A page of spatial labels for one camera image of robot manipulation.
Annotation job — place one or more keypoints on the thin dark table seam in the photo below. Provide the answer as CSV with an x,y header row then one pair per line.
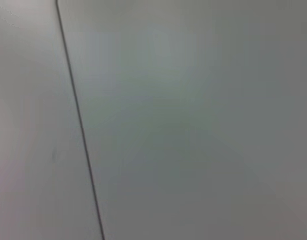
x,y
79,120

